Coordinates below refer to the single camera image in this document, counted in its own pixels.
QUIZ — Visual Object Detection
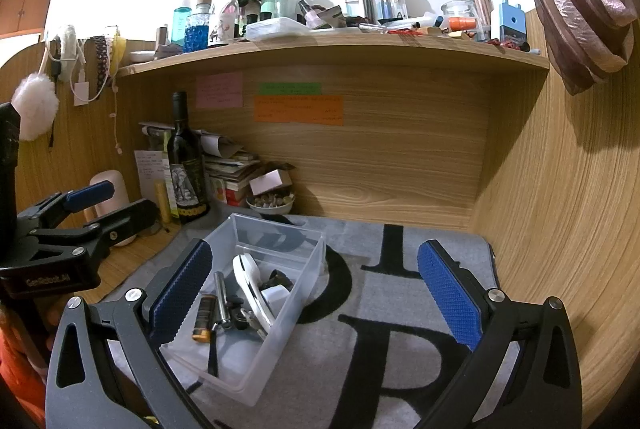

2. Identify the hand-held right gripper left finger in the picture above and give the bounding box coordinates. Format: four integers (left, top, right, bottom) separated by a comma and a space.
45, 239, 216, 429

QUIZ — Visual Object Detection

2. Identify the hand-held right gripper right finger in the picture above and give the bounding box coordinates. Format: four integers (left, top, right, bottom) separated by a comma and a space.
417, 239, 583, 429

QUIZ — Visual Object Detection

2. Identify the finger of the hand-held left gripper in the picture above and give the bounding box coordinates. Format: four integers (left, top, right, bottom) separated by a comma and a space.
35, 198, 158, 260
15, 180, 116, 235

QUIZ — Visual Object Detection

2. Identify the brown cylindrical tube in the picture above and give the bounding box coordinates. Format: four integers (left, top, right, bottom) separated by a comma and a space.
192, 294, 215, 344

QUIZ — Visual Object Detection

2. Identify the silver metal tool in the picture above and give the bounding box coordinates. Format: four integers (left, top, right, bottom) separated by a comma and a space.
207, 271, 256, 332

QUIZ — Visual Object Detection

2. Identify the white fabric shaver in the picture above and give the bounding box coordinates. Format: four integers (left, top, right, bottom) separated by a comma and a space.
232, 254, 276, 340

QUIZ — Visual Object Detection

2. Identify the white charger plug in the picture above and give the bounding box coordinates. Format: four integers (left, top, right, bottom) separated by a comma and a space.
260, 286, 291, 310

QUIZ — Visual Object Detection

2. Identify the clear plastic box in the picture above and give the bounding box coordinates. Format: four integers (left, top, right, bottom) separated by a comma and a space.
160, 214, 327, 407

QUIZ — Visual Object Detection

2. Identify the cream rounded container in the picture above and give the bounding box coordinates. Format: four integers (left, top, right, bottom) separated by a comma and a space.
90, 170, 138, 247

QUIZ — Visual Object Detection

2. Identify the yellow tube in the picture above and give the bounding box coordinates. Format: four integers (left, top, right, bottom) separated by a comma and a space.
154, 181, 172, 225

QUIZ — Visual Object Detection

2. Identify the white handwritten paper note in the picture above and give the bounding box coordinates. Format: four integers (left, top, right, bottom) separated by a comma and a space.
134, 150, 171, 204

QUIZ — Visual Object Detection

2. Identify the grey mat with black letters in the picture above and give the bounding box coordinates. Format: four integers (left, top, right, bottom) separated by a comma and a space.
112, 213, 501, 429

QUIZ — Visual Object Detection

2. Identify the dark wine bottle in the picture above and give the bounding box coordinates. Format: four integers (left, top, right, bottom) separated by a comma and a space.
165, 91, 211, 225

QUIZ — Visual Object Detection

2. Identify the rolled white paper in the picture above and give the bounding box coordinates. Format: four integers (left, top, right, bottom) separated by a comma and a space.
139, 121, 236, 157

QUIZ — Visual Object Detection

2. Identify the white fluffy puff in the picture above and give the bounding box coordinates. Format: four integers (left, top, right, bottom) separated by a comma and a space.
11, 71, 60, 142

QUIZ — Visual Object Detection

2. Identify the red book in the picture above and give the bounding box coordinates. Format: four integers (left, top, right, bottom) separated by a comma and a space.
225, 181, 251, 207

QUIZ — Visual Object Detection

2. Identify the stack of books and papers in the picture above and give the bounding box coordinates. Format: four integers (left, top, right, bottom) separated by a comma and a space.
200, 129, 296, 210

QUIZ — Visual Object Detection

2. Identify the white bowl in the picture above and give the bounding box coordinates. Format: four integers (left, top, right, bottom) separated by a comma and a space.
246, 194, 296, 216

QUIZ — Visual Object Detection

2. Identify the pile of polished stones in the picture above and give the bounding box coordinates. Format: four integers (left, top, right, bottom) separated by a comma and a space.
250, 193, 292, 208

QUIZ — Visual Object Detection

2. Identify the small white cardboard box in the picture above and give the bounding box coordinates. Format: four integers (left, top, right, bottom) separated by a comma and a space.
249, 169, 293, 196

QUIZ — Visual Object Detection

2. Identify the patterned headband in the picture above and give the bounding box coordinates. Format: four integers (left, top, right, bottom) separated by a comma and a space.
90, 36, 113, 84

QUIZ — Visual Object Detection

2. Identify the yellow hanging item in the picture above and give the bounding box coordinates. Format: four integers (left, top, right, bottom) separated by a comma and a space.
109, 33, 126, 70

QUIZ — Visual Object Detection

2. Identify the pink sticky note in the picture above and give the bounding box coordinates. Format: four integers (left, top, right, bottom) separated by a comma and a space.
196, 71, 244, 110

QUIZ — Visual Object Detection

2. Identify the teal liquid bottle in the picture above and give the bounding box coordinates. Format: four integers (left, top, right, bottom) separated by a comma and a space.
172, 6, 193, 47

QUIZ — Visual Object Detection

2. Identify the bottle with blue beads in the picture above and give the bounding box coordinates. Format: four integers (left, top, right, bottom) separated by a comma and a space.
184, 0, 212, 54

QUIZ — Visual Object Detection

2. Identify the wooden cabinet door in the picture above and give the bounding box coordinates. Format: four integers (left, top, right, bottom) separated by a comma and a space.
0, 0, 53, 34

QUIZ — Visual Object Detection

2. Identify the orange sticky note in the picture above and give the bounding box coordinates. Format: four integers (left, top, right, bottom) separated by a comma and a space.
253, 95, 345, 127

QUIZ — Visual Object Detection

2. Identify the green sticky note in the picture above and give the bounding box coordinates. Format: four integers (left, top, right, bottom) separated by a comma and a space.
259, 82, 322, 96

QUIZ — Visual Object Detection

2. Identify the clear glass bottle with cork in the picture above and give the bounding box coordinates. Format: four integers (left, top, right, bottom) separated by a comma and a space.
210, 0, 241, 47

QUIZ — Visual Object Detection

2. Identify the white plastic tray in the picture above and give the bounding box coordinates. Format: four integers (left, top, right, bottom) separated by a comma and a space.
245, 16, 308, 42

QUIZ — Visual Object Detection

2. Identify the wooden shelf board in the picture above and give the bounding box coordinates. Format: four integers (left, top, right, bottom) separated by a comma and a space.
116, 31, 551, 77

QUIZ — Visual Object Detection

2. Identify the white tube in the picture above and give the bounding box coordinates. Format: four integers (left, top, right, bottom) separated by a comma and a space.
400, 11, 446, 30

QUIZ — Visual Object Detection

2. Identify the blue box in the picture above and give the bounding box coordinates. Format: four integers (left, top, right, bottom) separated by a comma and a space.
497, 0, 528, 44

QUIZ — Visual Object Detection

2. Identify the clear glass jar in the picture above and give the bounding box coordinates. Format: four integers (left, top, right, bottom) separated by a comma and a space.
441, 0, 480, 32

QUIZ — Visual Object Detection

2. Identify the pink brown scarf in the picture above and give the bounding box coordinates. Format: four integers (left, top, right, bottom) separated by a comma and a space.
470, 0, 638, 97

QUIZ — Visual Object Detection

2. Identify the white charging cable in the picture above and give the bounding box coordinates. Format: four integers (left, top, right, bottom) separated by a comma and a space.
45, 25, 93, 107

